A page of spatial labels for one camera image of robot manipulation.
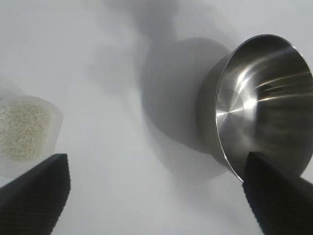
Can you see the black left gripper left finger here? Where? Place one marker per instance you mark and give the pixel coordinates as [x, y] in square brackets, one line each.
[34, 198]

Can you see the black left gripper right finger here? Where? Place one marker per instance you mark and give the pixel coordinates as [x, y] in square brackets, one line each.
[278, 200]

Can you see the white rice grains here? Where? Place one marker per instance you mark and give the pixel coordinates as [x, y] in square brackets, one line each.
[22, 129]

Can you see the translucent plastic measuring cup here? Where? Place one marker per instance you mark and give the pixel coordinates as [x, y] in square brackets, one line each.
[55, 127]

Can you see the stainless steel bowl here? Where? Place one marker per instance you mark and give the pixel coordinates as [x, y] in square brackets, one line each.
[244, 110]

